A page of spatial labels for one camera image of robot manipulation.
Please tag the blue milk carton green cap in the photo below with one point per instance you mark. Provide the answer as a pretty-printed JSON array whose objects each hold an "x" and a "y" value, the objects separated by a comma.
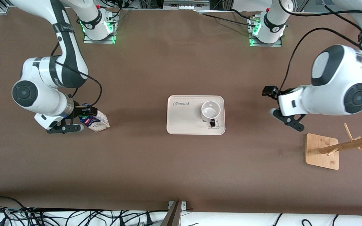
[{"x": 101, "y": 124}]

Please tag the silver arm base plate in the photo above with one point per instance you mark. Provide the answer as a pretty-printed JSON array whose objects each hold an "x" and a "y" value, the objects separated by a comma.
[
  {"x": 269, "y": 45},
  {"x": 88, "y": 40}
]

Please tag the wooden cup rack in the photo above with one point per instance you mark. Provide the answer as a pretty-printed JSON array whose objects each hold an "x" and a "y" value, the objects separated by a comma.
[{"x": 320, "y": 157}]

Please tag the grey power strip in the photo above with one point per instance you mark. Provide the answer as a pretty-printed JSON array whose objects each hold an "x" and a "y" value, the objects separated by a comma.
[{"x": 185, "y": 3}]

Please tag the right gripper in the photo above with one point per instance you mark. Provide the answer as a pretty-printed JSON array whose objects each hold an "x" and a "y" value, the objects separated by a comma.
[{"x": 79, "y": 110}]

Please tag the silver table bracket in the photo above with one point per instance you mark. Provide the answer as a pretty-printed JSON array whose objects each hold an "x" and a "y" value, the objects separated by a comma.
[{"x": 184, "y": 205}]

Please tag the dark metal post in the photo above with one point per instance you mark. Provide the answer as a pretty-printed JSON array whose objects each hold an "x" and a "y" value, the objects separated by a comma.
[{"x": 173, "y": 218}]

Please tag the white rectangular Rabbit tray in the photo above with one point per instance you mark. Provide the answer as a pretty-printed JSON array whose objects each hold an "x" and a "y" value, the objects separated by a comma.
[{"x": 184, "y": 121}]

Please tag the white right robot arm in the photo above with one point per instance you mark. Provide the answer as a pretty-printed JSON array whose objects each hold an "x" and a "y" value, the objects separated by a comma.
[{"x": 42, "y": 94}]

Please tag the black power plug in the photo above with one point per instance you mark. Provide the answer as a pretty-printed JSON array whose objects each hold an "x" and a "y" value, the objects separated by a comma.
[{"x": 149, "y": 219}]

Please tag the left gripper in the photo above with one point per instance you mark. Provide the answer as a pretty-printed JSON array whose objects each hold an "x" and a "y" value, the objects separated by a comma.
[{"x": 271, "y": 91}]

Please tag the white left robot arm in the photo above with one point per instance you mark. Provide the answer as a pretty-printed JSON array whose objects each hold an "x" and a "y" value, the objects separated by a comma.
[{"x": 335, "y": 84}]

